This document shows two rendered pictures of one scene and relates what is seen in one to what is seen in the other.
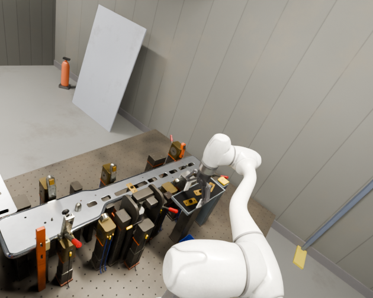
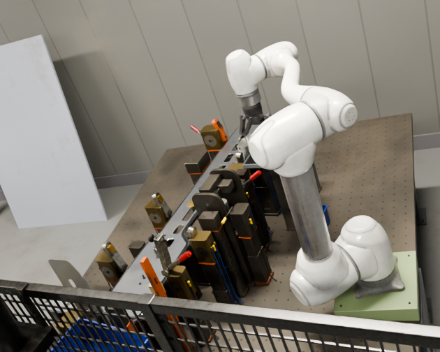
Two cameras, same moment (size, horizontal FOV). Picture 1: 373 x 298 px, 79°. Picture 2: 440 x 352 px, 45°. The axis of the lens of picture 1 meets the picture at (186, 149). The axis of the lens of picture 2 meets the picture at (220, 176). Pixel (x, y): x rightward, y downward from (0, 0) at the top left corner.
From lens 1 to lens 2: 100 cm
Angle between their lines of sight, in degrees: 4
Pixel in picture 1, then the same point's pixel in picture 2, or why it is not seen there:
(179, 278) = (265, 146)
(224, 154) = (250, 68)
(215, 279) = (290, 127)
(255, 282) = (323, 110)
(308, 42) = not seen: outside the picture
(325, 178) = not seen: outside the picture
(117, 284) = (267, 302)
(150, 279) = not seen: hidden behind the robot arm
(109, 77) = (43, 144)
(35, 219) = (128, 288)
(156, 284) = not seen: hidden behind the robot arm
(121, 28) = (6, 63)
